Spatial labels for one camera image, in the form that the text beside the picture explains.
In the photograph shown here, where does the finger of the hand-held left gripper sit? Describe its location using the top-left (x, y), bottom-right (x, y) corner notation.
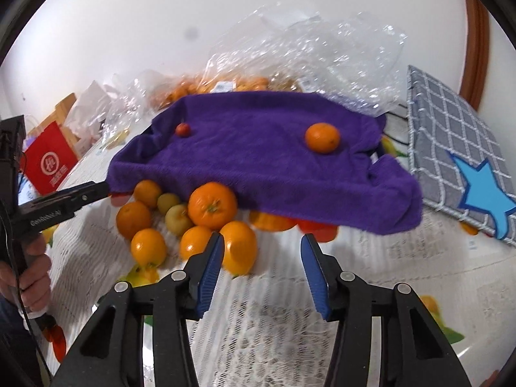
top-left (54, 181), bottom-right (111, 211)

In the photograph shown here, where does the large orange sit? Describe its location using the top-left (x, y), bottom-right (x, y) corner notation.
top-left (188, 182), bottom-right (238, 230)

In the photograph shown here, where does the person's left hand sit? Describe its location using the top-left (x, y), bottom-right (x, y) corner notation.
top-left (0, 233), bottom-right (52, 318)

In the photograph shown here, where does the yellow-green round fruit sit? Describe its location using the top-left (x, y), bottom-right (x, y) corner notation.
top-left (157, 193), bottom-right (181, 215)
top-left (165, 204), bottom-right (194, 237)

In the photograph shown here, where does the brown wooden door frame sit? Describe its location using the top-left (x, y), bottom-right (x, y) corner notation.
top-left (460, 0), bottom-right (490, 111)

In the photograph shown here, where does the large clear plastic bag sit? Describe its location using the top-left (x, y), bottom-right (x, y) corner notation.
top-left (203, 4), bottom-right (406, 117)

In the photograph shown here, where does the red paper bag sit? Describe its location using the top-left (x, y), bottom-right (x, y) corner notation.
top-left (23, 122), bottom-right (79, 196)

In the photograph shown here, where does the grey checked box blue star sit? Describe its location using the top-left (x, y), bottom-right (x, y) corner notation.
top-left (405, 64), bottom-right (516, 247)

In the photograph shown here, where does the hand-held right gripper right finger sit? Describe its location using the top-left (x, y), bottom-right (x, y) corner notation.
top-left (300, 233), bottom-right (472, 387)

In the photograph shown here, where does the clear plastic bag of oranges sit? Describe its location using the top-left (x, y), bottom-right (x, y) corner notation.
top-left (133, 70), bottom-right (307, 109)

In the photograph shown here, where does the purple towel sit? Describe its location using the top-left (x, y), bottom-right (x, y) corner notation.
top-left (107, 91), bottom-right (423, 235)

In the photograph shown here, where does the crumpled clear plastic bag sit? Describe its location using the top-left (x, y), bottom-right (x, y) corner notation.
top-left (93, 73), bottom-right (162, 150)

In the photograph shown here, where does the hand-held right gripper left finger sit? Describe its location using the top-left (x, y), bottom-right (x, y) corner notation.
top-left (50, 232), bottom-right (225, 387)

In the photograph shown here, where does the white plastic bag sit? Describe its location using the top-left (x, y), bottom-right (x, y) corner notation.
top-left (64, 81), bottom-right (117, 146)

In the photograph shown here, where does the person's left forearm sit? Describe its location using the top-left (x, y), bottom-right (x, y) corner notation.
top-left (0, 296), bottom-right (31, 375)

